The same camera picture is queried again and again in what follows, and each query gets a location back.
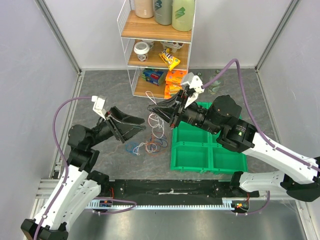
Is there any white paper coffee cup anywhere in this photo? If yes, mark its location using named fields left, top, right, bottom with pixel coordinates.
left=133, top=41, right=150, bottom=62

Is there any white yogurt cup pack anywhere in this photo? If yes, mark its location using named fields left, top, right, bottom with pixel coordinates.
left=160, top=41, right=184, bottom=53

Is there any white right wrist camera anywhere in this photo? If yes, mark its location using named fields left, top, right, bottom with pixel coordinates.
left=180, top=72, right=204, bottom=109

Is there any white wire wooden shelf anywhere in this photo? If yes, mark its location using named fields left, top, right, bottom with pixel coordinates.
left=117, top=0, right=194, bottom=99

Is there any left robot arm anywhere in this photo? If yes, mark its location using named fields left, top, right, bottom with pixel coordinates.
left=20, top=106, right=146, bottom=240

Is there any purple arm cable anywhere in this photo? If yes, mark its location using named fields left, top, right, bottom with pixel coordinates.
left=202, top=58, right=320, bottom=216
left=33, top=96, right=138, bottom=240

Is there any yellow candy bag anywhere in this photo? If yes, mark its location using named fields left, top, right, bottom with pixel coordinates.
left=158, top=48, right=181, bottom=71

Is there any grey green bottle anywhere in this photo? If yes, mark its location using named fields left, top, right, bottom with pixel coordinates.
left=154, top=0, right=173, bottom=26

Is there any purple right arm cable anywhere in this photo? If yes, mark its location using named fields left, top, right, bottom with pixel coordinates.
left=202, top=58, right=320, bottom=216

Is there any orange sponge package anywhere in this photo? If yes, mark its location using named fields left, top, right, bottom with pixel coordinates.
left=164, top=70, right=188, bottom=99

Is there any white slotted cable duct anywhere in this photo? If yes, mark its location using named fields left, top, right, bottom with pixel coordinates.
left=85, top=198, right=235, bottom=211

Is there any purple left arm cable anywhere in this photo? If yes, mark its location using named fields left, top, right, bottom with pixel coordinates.
left=33, top=96, right=138, bottom=240

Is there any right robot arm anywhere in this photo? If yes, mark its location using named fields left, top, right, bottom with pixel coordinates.
left=147, top=90, right=320, bottom=202

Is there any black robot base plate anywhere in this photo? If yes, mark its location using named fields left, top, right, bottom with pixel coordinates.
left=99, top=179, right=260, bottom=199

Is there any right glass bottle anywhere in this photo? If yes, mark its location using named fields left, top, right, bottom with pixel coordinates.
left=207, top=77, right=224, bottom=95

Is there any white cable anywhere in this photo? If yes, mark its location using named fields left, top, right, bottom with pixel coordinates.
left=145, top=90, right=168, bottom=140
left=132, top=141, right=158, bottom=156

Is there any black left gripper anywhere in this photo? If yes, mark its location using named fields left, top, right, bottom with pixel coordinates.
left=87, top=105, right=147, bottom=147

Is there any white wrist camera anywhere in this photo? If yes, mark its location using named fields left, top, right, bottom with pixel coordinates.
left=180, top=72, right=204, bottom=109
left=91, top=95, right=107, bottom=120

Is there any light green bottle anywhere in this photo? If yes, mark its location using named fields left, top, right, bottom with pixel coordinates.
left=172, top=0, right=196, bottom=32

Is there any green compartment bin tray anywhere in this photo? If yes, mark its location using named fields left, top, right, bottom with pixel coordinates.
left=169, top=100, right=249, bottom=175

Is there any light blue cable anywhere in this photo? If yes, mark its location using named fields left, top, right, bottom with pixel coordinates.
left=125, top=141, right=138, bottom=154

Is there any left glass bottle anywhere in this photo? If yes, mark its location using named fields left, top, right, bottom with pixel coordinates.
left=196, top=72, right=203, bottom=78

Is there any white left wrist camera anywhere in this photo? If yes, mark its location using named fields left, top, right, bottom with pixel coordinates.
left=91, top=95, right=107, bottom=120

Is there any beige bottle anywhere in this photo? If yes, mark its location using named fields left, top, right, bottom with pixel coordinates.
left=134, top=0, right=154, bottom=19

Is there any glass bottle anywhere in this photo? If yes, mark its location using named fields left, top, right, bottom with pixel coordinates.
left=207, top=77, right=224, bottom=95
left=196, top=72, right=203, bottom=78

